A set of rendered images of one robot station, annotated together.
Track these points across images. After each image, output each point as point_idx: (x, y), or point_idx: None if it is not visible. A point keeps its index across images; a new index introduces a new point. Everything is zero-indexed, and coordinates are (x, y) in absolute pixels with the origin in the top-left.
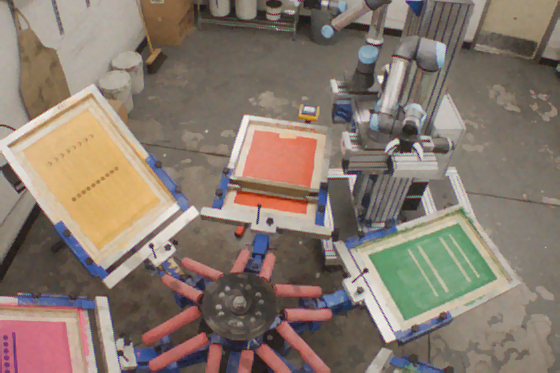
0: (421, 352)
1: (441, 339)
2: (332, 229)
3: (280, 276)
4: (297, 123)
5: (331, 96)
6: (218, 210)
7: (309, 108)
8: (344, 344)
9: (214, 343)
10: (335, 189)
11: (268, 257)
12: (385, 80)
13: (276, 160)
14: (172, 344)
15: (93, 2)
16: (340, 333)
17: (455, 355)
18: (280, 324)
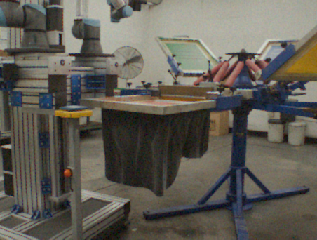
0: (110, 188)
1: (91, 187)
2: (101, 209)
3: (168, 238)
4: (109, 101)
5: (67, 68)
6: (237, 89)
7: (72, 107)
8: (153, 201)
9: (257, 62)
10: (50, 233)
11: (214, 78)
12: (62, 17)
13: (160, 104)
14: (280, 94)
15: None
16: (150, 205)
17: (93, 182)
18: (226, 60)
